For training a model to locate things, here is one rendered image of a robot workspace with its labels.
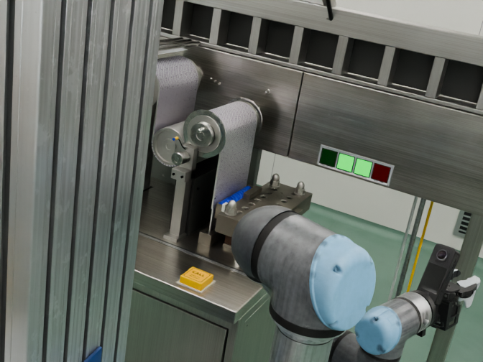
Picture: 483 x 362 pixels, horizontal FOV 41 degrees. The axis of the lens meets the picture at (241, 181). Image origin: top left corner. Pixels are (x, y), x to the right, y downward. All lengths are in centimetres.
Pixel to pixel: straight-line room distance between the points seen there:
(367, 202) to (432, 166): 264
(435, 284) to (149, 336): 97
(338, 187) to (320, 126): 260
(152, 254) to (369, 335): 95
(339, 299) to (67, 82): 44
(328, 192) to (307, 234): 389
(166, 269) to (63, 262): 114
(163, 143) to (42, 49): 145
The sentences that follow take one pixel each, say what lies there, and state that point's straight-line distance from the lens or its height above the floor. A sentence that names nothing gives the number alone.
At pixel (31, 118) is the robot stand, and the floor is 164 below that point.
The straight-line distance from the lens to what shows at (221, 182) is 202.
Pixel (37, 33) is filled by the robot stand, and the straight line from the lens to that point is 63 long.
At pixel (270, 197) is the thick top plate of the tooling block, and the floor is 103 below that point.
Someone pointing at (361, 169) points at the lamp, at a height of 118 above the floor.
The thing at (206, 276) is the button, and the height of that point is 92.
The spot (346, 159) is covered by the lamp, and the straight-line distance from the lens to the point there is 215.
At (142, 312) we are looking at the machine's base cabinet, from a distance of 197.
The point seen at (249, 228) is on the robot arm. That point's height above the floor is 144.
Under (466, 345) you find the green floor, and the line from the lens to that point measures 373.
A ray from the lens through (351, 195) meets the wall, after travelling 473.
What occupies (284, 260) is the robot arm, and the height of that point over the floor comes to 143.
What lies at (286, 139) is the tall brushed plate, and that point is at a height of 120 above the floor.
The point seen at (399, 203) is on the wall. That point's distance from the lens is 466.
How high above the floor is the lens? 183
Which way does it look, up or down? 21 degrees down
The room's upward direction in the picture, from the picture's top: 9 degrees clockwise
